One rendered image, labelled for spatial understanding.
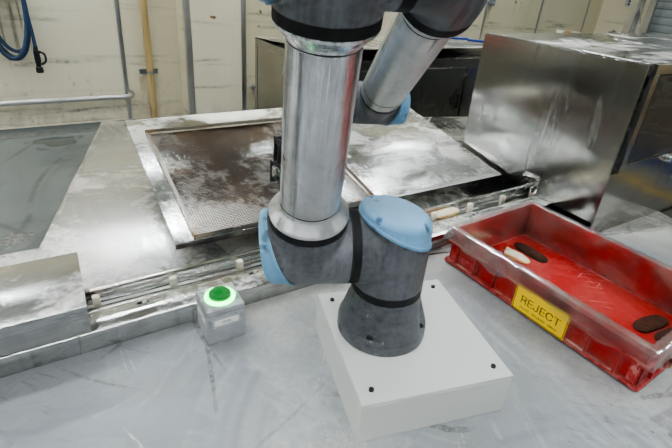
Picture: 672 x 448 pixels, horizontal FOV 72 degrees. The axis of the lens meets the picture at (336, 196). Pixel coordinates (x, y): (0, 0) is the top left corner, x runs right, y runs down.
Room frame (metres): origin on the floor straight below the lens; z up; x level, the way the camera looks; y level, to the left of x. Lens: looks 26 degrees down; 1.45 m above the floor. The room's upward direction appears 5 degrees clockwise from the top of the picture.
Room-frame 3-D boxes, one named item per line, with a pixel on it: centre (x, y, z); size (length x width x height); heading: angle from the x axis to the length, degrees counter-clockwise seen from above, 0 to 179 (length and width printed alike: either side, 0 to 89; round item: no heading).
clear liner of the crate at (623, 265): (0.87, -0.54, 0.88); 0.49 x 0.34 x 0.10; 36
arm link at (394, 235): (0.63, -0.09, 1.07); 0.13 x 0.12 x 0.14; 99
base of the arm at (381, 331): (0.63, -0.10, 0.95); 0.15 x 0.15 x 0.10
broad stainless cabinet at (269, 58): (3.75, -0.35, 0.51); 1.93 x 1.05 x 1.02; 123
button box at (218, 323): (0.67, 0.20, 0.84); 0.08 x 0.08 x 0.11; 33
